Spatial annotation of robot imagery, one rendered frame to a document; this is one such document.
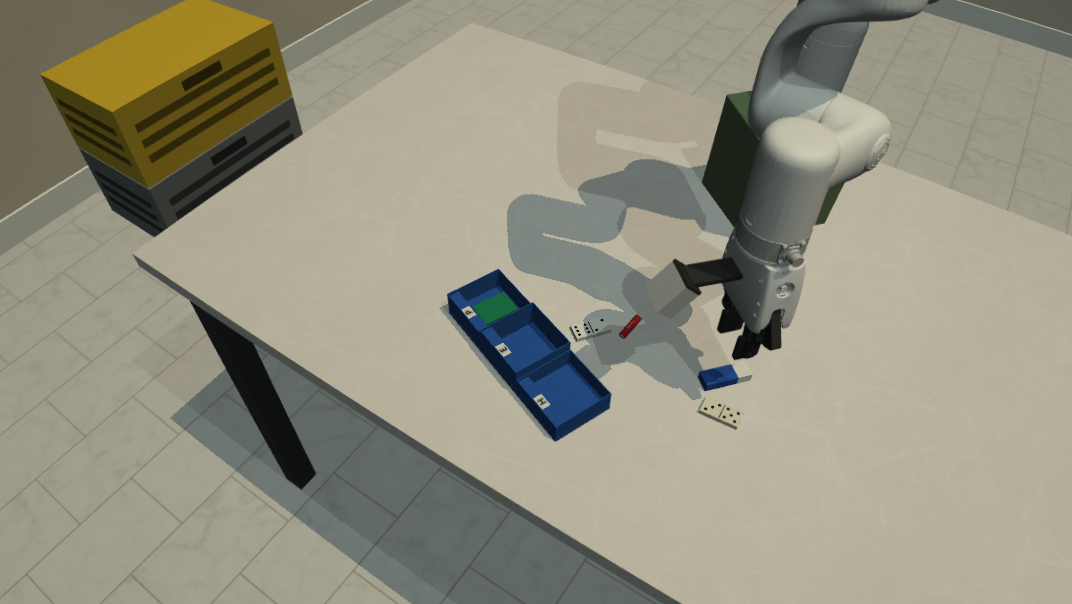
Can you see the red aaa battery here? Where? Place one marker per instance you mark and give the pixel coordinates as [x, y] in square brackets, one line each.
[630, 326]

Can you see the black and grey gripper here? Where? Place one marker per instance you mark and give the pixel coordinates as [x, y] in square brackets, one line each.
[766, 292]

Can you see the white domino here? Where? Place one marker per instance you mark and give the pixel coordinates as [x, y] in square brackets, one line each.
[591, 328]

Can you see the grey and cream domino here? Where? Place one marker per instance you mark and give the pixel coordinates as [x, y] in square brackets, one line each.
[721, 412]

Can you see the blue rack of bins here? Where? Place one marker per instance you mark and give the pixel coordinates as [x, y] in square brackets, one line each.
[532, 356]

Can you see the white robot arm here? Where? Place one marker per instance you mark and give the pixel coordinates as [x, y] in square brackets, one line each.
[798, 160]

